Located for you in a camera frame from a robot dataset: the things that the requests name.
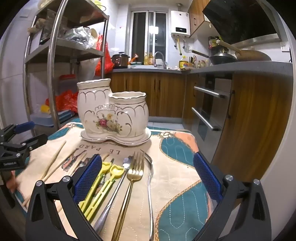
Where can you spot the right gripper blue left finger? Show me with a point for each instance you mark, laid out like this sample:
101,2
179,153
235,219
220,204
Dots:
43,221

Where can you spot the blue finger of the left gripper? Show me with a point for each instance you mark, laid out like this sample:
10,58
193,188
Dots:
32,143
11,130

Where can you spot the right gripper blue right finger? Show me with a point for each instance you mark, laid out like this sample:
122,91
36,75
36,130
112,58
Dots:
252,221

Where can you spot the yellow plastic utensil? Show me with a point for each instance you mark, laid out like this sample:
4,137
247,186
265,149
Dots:
105,168
115,173

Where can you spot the silver fork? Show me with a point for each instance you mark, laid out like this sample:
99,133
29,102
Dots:
151,215

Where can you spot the kitchen faucet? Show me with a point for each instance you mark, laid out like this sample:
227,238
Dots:
159,60

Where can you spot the kitchen window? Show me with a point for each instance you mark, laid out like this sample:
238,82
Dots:
148,34

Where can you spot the yellow container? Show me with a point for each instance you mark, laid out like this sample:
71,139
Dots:
45,109

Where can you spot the white ceramic double utensil holder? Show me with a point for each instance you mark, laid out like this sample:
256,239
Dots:
121,117

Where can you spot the patterned quilted table mat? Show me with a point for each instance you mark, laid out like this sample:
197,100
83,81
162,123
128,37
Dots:
180,202

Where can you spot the stainless steel shelf rack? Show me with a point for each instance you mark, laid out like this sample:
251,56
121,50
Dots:
78,14

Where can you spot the hanging red plastic bag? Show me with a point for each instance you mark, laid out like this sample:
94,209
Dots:
108,64

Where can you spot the crumpled clear plastic bag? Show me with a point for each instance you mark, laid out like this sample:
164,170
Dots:
84,36

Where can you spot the brown rice cooker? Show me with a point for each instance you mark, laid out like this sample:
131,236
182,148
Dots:
120,60

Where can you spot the built-in oven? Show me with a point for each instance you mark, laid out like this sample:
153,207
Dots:
210,112

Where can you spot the brown frying pan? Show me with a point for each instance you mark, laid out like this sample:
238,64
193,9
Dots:
245,55

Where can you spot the black wok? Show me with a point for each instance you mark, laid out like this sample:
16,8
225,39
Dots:
220,58

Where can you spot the yellow oil bottle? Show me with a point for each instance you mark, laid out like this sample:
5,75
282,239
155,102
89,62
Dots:
183,63

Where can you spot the white water heater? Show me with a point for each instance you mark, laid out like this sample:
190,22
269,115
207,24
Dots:
180,23

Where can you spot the black range hood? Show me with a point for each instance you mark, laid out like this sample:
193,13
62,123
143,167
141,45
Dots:
238,21

